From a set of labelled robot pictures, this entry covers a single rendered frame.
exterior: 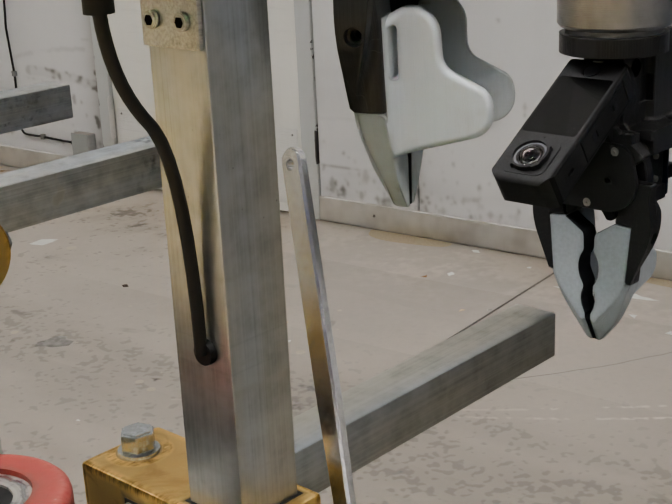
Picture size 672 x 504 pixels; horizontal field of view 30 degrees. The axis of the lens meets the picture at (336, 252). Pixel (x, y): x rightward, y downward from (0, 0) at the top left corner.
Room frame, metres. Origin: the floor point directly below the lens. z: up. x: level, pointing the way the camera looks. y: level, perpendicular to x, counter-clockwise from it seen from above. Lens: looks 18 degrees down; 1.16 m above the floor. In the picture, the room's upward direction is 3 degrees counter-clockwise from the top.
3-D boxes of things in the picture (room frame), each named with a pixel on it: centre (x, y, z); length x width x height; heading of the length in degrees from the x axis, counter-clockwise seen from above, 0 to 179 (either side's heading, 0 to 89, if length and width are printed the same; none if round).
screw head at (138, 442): (0.56, 0.10, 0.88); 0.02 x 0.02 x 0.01
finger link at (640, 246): (0.80, -0.19, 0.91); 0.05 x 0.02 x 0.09; 47
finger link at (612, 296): (0.82, -0.20, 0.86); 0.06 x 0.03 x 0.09; 137
